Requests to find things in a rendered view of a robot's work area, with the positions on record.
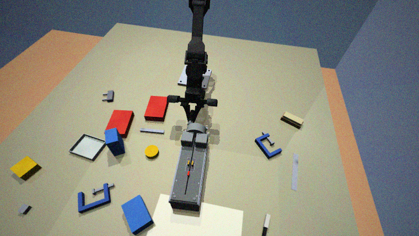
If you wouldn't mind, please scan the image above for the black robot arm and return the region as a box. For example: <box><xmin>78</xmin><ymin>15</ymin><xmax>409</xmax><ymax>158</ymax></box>
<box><xmin>184</xmin><ymin>0</ymin><xmax>210</xmax><ymax>103</ymax></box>

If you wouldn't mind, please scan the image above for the yellow short cylinder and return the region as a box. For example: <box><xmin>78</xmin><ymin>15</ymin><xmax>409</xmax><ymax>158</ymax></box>
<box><xmin>145</xmin><ymin>145</ymin><xmax>159</xmax><ymax>159</ymax></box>

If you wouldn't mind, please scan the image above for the red rectangular block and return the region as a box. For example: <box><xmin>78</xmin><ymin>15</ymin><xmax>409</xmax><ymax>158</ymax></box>
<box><xmin>144</xmin><ymin>96</ymin><xmax>169</xmax><ymax>122</ymax></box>
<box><xmin>105</xmin><ymin>110</ymin><xmax>135</xmax><ymax>138</ymax></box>

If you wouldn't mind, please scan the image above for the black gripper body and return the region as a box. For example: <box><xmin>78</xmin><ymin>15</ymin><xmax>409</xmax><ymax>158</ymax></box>
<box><xmin>166</xmin><ymin>82</ymin><xmax>218</xmax><ymax>107</ymax></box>

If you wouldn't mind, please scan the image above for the blue c-clamp with grey screw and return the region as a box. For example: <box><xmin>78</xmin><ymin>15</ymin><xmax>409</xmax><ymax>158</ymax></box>
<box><xmin>78</xmin><ymin>183</ymin><xmax>114</xmax><ymax>213</ymax></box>
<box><xmin>255</xmin><ymin>131</ymin><xmax>282</xmax><ymax>159</ymax></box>

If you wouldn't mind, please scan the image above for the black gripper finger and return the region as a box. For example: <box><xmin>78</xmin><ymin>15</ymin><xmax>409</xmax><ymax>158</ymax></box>
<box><xmin>193</xmin><ymin>106</ymin><xmax>204</xmax><ymax>123</ymax></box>
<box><xmin>180</xmin><ymin>105</ymin><xmax>190</xmax><ymax>122</ymax></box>

